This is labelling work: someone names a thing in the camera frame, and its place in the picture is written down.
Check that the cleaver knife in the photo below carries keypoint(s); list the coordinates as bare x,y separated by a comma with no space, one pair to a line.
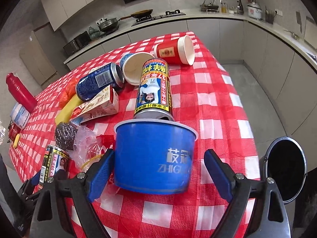
299,22

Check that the black trash bin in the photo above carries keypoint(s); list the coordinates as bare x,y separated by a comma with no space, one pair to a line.
285,162

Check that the white rice cooker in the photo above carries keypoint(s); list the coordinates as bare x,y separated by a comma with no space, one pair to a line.
254,11

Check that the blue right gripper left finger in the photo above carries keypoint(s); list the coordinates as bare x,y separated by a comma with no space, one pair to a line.
98,175

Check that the steel wool scrubber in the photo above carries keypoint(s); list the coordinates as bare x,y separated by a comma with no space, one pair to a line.
65,135

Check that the orange oil bottle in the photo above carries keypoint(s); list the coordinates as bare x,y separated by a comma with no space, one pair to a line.
223,7

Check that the gas stove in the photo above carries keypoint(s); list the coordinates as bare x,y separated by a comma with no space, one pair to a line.
150,18

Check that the white cutting board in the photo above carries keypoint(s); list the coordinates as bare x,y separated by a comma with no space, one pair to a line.
310,35

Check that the white blue paper bowl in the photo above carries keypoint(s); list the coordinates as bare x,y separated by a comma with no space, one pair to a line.
132,64

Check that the white blue jar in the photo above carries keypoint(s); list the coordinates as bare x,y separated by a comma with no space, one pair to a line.
20,116

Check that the black lidded pan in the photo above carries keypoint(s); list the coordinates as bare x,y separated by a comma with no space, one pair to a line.
108,24

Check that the red paper cup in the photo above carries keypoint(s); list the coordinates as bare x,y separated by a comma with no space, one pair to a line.
176,52

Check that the wok on stove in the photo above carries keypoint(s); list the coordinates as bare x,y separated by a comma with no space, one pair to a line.
139,14

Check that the utensil holder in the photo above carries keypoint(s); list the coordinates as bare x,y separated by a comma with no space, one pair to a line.
270,15

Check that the orange plastic bag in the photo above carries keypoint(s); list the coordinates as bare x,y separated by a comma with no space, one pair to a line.
68,92

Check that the black microwave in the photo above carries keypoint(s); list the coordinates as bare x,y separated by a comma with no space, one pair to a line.
77,43

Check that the dark wine bottle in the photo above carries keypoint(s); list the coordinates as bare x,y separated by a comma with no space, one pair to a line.
239,8

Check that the blue Pepsi can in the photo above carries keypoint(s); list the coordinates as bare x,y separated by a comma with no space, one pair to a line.
107,75

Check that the red bottle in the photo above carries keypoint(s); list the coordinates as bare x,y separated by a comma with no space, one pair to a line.
20,92

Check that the yellow black drink can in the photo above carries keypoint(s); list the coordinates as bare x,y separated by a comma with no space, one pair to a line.
154,93

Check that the clear plastic bag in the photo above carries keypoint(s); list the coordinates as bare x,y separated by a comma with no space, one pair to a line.
89,147

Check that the red checkered tablecloth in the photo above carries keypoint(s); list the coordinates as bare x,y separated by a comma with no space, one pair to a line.
205,99

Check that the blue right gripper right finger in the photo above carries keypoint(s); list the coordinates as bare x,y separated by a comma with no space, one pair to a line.
221,174

